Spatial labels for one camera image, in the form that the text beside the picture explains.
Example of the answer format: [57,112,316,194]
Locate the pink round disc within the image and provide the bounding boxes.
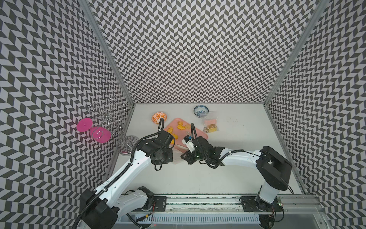
[76,118,93,132]
[90,127,112,144]

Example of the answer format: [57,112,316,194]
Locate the pink round disc lower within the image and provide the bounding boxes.
[90,127,112,144]

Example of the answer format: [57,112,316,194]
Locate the wire spiral stand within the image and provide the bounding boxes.
[87,96,138,156]

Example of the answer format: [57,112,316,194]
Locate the pink plastic tray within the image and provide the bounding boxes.
[164,118,192,153]

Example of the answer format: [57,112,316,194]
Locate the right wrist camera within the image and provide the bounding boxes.
[182,135,195,153]

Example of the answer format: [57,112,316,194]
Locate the orange patterned small bowl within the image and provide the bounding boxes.
[151,112,167,124]

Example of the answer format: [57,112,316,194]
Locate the clear resealable bag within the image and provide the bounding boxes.
[201,112,218,133]

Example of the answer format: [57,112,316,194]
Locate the metal base rail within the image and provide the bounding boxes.
[117,194,325,228]

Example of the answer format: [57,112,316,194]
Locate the blue patterned small bowl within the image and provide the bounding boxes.
[193,105,209,118]

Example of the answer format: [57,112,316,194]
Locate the pink round disc upper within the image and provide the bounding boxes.
[76,118,93,132]

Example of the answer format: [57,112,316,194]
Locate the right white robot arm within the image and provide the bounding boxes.
[181,146,292,211]

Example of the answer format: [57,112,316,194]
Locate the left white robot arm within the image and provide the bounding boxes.
[72,134,174,229]

